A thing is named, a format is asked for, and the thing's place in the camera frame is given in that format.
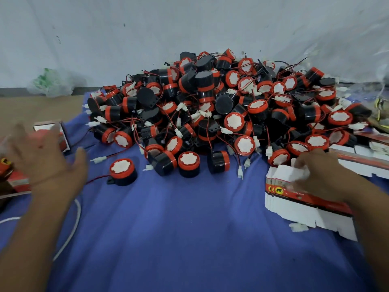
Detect folded white-red box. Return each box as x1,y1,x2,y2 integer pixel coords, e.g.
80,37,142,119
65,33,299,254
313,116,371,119
33,120,72,154

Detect person's right forearm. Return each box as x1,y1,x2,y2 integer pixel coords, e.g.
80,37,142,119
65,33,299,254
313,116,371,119
346,176,389,292

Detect stack of white-red cartons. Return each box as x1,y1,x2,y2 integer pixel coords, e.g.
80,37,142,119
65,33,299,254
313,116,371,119
264,159,358,242

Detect row of flat red-white cartons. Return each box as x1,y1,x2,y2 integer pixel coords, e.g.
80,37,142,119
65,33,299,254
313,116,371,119
329,131,389,180

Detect person's left forearm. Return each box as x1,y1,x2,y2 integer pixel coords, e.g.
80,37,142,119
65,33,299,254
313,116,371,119
0,191,80,292

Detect person's left hand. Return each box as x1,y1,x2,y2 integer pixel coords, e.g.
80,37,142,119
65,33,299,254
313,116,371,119
6,122,89,202

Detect blue cloth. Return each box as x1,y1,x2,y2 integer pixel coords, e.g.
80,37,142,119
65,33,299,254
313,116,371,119
0,91,389,292

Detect person's right hand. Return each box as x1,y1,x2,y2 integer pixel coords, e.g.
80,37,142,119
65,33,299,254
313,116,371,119
290,148,370,208

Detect red boxes heap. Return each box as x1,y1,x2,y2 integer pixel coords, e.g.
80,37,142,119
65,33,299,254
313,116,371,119
0,157,31,193

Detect black buzzer with red cap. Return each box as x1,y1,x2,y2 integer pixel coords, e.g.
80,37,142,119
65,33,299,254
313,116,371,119
107,158,138,187

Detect pile of black red buzzers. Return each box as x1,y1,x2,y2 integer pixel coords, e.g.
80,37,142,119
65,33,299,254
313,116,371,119
82,48,373,180

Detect white cable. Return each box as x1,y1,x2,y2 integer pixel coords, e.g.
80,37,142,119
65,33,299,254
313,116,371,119
0,198,82,261

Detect green plastic bag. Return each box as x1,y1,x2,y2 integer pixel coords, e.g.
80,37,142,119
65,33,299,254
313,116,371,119
27,68,75,98

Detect clear plastic bag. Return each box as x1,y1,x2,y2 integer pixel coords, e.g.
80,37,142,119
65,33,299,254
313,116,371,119
334,58,389,134

